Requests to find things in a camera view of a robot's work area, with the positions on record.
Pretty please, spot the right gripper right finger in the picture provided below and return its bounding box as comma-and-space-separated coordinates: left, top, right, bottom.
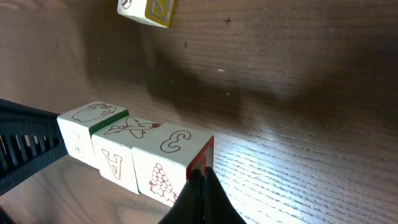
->
202, 167, 246, 224

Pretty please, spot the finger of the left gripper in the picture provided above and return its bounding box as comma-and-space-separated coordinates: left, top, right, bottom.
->
1, 99, 68, 195

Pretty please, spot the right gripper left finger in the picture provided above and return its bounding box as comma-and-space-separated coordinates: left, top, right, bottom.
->
159, 169, 203, 224

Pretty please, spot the red edged grape block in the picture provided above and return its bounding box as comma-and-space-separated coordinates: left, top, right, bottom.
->
132, 123, 214, 207

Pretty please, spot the yellow edged white block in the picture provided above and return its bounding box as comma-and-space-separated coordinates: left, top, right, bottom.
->
91, 116, 160, 194

